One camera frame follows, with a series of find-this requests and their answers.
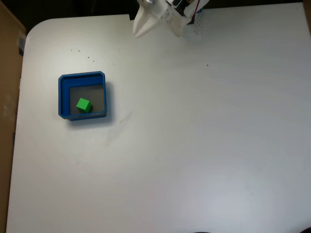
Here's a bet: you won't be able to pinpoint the blue square box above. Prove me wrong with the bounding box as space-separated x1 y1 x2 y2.
58 70 108 121

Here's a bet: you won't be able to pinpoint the red and white servo wires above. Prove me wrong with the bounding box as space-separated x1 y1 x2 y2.
190 0 202 17

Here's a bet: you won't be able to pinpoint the brown cardboard box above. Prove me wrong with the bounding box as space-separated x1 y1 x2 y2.
0 2 27 233

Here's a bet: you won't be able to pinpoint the green cube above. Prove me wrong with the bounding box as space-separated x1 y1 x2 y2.
75 98 93 114

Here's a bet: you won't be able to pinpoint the white perforated base plate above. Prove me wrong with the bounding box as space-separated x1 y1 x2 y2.
167 11 207 38

